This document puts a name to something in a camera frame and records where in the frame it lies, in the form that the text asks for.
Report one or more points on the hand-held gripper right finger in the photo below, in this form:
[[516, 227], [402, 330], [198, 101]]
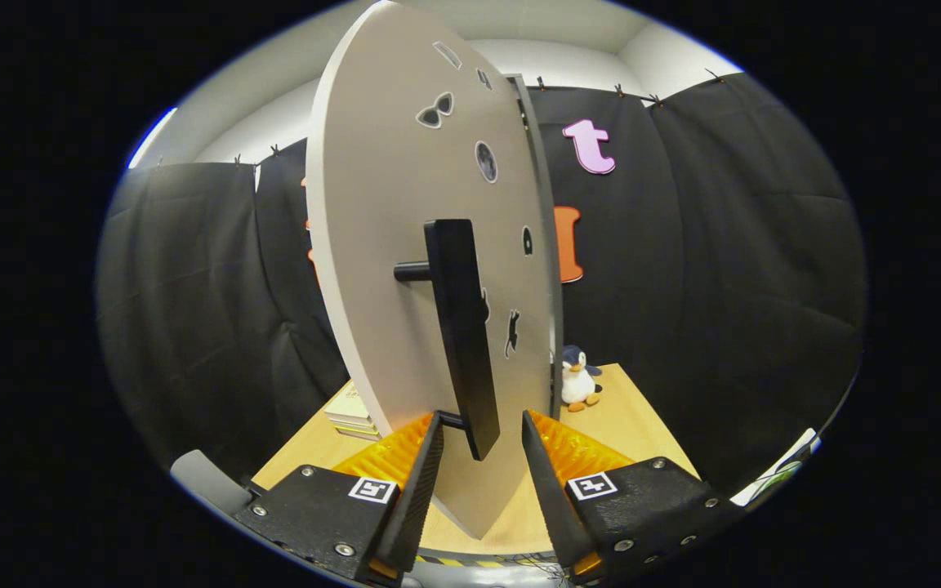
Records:
[[556, 506]]

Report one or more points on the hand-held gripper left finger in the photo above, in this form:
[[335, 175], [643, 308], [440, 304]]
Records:
[[417, 506]]

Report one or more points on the grey shoe cabinet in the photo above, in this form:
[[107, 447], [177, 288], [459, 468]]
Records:
[[553, 286]]

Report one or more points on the beige shoe cabinet door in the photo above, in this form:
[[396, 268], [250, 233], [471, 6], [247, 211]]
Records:
[[372, 245]]

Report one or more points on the yellow black hazard tape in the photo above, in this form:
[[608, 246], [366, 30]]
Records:
[[479, 562]]

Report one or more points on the stack of books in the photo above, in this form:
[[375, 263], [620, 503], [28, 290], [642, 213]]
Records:
[[350, 412]]

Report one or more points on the penguin plush toy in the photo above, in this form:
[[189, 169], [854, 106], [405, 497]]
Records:
[[577, 380]]

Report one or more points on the grey rounded object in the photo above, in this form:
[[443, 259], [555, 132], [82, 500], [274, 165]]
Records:
[[209, 483]]

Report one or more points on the black backdrop cloth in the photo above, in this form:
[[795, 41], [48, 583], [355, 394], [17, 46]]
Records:
[[724, 245]]

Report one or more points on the long ceiling light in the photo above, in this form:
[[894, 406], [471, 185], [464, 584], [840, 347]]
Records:
[[152, 137]]

